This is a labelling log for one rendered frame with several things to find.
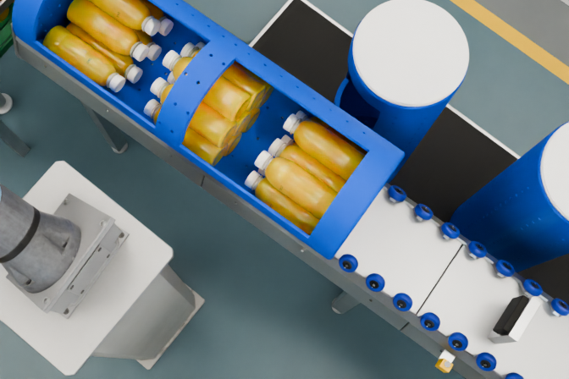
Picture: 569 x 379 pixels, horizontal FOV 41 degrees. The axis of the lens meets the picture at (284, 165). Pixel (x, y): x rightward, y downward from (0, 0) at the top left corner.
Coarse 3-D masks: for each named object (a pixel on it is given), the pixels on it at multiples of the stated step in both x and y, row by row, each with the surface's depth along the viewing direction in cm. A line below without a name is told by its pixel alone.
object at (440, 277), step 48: (144, 144) 192; (384, 192) 183; (288, 240) 184; (384, 240) 180; (432, 240) 181; (384, 288) 177; (432, 288) 178; (480, 288) 178; (480, 336) 175; (528, 336) 176
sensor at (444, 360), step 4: (444, 352) 177; (448, 352) 177; (440, 356) 176; (444, 356) 176; (448, 356) 176; (452, 356) 176; (440, 360) 174; (444, 360) 172; (448, 360) 176; (452, 360) 176; (436, 364) 175; (440, 364) 172; (444, 364) 172; (448, 364) 172; (452, 364) 172; (440, 368) 173; (444, 368) 172; (448, 368) 172; (448, 372) 172
